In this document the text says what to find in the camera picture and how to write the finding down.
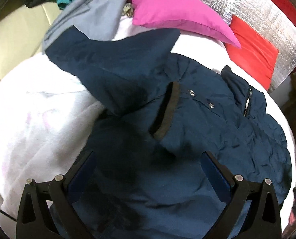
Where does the navy blue padded jacket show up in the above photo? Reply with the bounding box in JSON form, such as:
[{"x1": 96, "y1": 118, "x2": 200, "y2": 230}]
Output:
[{"x1": 45, "y1": 27, "x2": 292, "y2": 238}]

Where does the white pink bed blanket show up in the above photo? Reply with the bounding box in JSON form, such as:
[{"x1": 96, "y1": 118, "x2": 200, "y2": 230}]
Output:
[{"x1": 0, "y1": 16, "x2": 296, "y2": 239}]

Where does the red pillow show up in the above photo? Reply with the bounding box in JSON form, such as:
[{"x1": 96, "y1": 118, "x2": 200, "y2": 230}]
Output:
[{"x1": 225, "y1": 15, "x2": 279, "y2": 90}]

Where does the silver foil insulation board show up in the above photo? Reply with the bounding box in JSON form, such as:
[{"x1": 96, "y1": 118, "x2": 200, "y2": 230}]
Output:
[{"x1": 201, "y1": 0, "x2": 296, "y2": 92}]

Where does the grey garment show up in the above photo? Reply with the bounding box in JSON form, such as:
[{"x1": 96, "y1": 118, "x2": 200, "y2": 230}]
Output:
[{"x1": 41, "y1": 0, "x2": 127, "y2": 51}]

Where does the magenta pillow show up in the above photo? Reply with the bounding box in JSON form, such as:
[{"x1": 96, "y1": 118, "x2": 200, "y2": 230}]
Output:
[{"x1": 130, "y1": 0, "x2": 241, "y2": 48}]

